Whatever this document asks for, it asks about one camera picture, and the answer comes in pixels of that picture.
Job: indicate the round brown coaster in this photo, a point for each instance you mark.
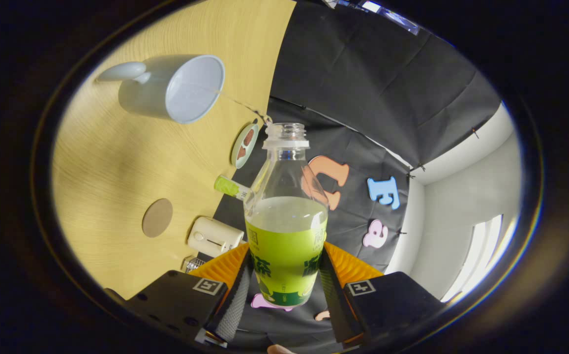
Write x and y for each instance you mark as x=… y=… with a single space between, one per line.
x=157 y=218

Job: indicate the white cup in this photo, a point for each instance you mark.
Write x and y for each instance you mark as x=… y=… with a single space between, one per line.
x=141 y=98

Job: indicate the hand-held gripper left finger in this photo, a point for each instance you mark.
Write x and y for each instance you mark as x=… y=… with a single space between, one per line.
x=232 y=309

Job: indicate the wooden table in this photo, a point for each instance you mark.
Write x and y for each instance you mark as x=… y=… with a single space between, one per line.
x=117 y=162

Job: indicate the pale green plate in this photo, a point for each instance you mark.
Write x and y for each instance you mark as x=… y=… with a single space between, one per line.
x=239 y=162

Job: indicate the ceiling light panel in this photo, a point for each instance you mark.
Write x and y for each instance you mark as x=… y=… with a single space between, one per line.
x=481 y=255

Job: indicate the small capped green drink bottle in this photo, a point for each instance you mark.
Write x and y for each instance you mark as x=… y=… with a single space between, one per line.
x=227 y=186

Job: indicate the white toaster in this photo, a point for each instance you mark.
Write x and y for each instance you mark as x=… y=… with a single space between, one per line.
x=213 y=238

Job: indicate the brown food piece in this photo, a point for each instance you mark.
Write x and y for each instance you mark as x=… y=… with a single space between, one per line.
x=241 y=153
x=248 y=137

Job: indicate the green label juice bottle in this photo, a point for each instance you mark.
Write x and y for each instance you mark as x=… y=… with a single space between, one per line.
x=286 y=255

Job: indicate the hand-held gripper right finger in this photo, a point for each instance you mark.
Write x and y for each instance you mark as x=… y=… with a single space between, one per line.
x=336 y=305

